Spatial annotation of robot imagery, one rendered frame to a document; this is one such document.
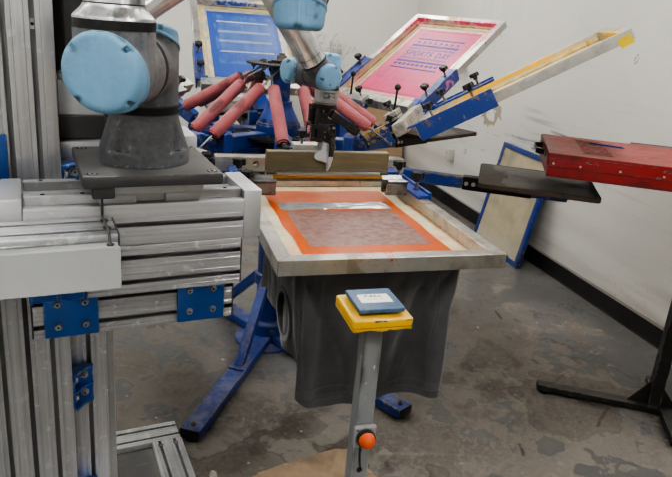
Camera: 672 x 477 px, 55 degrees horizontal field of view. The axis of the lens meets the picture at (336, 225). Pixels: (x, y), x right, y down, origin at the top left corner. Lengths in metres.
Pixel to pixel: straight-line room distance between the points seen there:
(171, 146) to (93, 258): 0.24
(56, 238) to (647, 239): 3.24
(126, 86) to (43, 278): 0.31
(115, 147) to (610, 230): 3.29
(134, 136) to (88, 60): 0.19
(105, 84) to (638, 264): 3.29
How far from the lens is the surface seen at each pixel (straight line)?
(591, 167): 2.54
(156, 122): 1.12
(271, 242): 1.57
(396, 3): 6.49
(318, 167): 2.08
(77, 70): 0.98
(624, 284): 3.97
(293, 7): 0.94
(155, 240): 1.16
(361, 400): 1.45
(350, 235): 1.77
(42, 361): 1.45
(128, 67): 0.96
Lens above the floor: 1.53
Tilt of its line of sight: 18 degrees down
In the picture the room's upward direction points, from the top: 5 degrees clockwise
